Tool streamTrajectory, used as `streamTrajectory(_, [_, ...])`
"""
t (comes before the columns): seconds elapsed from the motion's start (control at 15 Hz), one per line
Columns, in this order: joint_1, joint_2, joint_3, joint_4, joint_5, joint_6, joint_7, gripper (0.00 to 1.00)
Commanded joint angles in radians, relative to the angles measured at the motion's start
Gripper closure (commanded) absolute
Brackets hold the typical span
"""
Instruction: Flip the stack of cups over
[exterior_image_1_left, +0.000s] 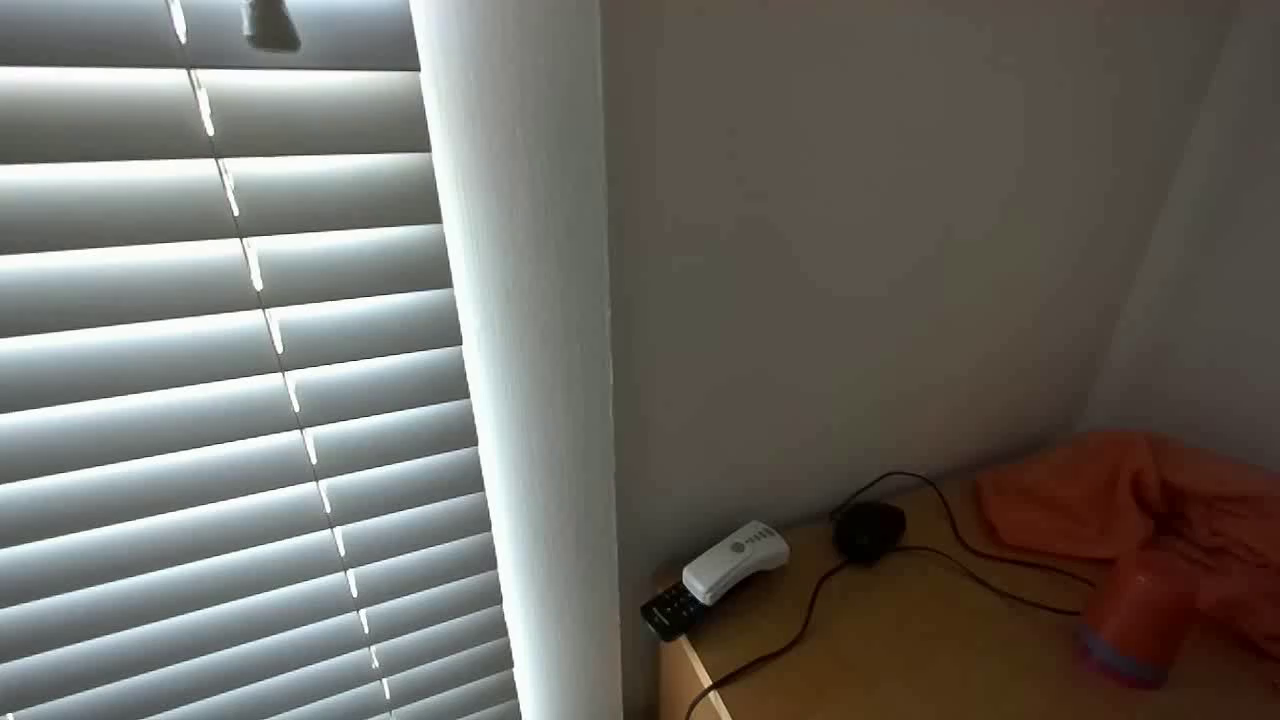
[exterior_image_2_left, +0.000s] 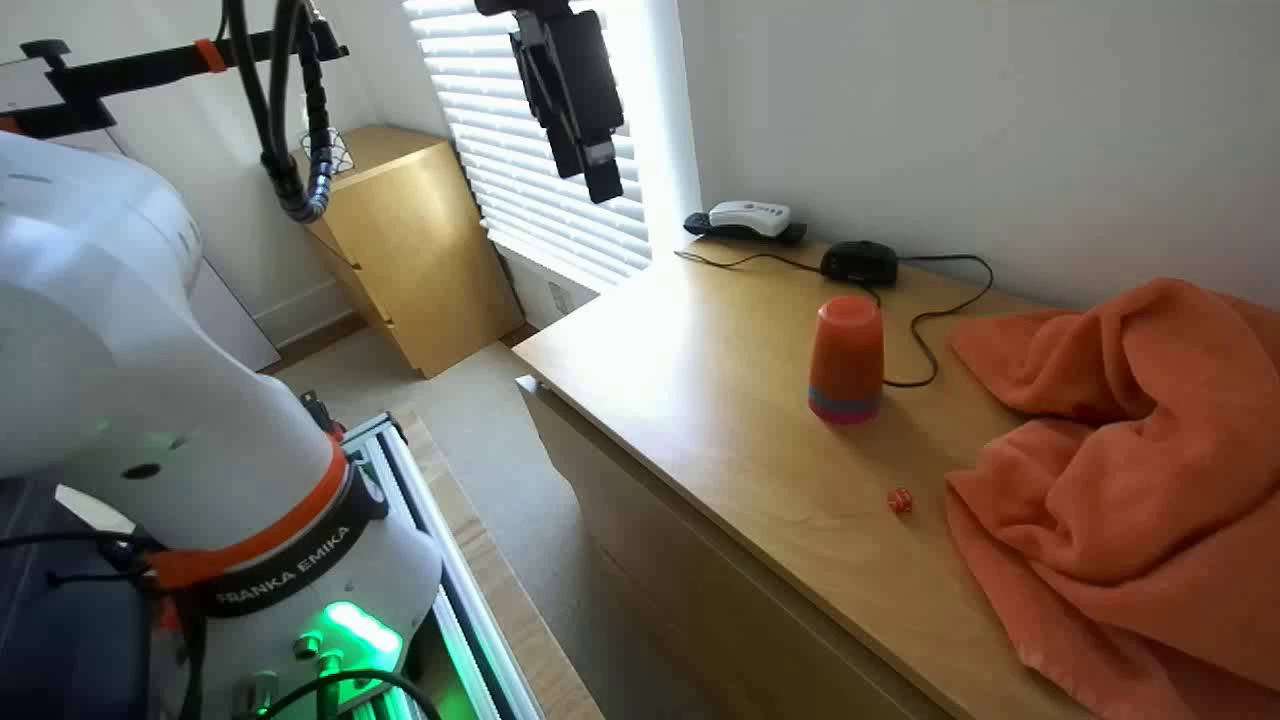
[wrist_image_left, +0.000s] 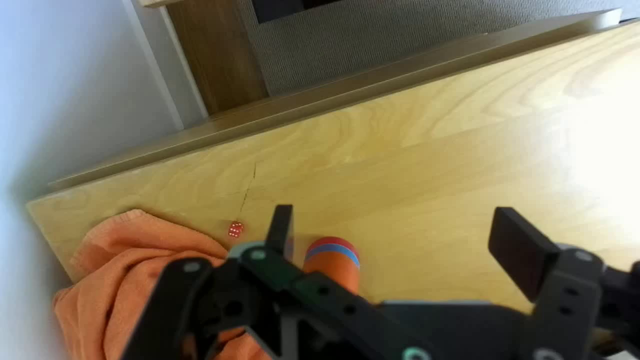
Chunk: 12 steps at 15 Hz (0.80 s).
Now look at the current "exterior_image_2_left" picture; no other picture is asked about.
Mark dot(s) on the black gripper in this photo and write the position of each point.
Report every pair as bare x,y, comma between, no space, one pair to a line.
566,74

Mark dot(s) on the orange plastic cup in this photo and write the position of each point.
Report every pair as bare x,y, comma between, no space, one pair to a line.
845,345

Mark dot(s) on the blue plastic cup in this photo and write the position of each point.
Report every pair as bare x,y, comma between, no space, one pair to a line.
845,399

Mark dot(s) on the pink plastic cup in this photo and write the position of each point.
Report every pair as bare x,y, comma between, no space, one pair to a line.
845,412

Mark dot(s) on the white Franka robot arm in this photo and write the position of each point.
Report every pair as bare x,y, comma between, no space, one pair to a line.
107,335

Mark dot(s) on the white window blinds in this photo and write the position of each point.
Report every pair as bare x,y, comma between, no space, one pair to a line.
545,173

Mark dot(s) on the white handheld device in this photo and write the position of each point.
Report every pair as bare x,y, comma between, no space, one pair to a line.
744,218

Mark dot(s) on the light wooden cabinet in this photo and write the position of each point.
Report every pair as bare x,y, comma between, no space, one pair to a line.
413,255

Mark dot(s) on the black flat device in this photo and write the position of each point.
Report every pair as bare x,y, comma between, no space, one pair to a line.
790,232

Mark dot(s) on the black computer mouse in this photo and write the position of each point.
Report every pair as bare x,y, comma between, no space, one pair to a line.
859,263

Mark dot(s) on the small red object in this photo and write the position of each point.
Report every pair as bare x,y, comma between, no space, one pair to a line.
900,502

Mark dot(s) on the wooden platform board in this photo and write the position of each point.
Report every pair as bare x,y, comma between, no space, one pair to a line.
521,624

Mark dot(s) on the orange towel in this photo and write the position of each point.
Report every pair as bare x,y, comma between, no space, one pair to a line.
1133,480

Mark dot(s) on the dark box beside robot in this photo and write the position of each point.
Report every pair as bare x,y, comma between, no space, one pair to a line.
65,613

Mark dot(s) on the aluminium frame rails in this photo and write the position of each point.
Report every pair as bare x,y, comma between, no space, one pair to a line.
442,534

